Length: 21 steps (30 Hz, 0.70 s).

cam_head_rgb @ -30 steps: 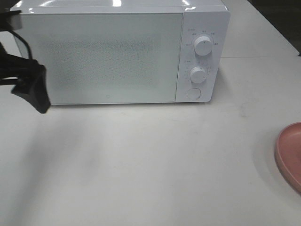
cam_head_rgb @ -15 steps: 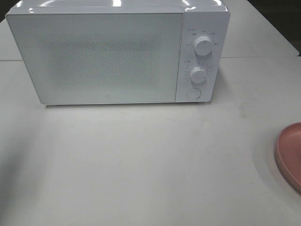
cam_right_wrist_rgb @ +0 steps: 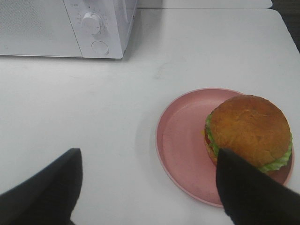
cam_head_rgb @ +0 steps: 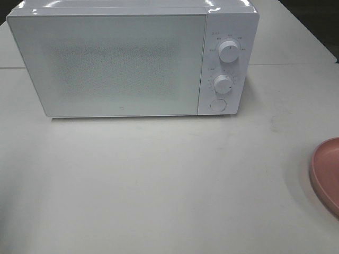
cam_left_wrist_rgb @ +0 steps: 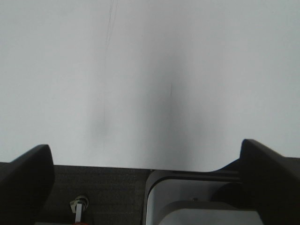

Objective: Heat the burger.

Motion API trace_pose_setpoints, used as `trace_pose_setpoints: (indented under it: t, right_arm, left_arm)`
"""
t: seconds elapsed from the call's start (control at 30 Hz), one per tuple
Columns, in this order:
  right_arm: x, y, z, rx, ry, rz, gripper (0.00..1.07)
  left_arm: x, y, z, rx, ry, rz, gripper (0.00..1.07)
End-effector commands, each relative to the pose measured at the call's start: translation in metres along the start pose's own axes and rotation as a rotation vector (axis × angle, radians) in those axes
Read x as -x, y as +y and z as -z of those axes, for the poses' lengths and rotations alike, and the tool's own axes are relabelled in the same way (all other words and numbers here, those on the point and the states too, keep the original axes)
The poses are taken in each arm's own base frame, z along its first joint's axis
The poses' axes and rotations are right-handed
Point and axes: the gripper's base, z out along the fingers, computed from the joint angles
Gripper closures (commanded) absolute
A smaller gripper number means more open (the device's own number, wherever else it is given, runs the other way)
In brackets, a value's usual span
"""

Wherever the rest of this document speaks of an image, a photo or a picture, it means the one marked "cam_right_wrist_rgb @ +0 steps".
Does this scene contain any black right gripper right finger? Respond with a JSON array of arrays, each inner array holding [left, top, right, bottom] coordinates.
[[216, 149, 300, 225]]

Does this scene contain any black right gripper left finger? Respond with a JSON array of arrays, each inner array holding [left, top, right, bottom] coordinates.
[[0, 148, 83, 225]]

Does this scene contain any burger with lettuce and tomato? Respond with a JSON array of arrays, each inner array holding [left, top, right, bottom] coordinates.
[[204, 95, 293, 174]]

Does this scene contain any pink round plate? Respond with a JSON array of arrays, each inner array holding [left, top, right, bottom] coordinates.
[[156, 88, 294, 207]]

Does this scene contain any white microwave door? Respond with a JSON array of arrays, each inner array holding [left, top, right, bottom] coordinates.
[[0, 0, 82, 57]]

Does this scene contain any white timer knob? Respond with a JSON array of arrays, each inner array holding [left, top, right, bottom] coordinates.
[[82, 12, 104, 35]]

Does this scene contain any white microwave oven body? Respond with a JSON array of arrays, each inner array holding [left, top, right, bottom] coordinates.
[[64, 0, 138, 59]]

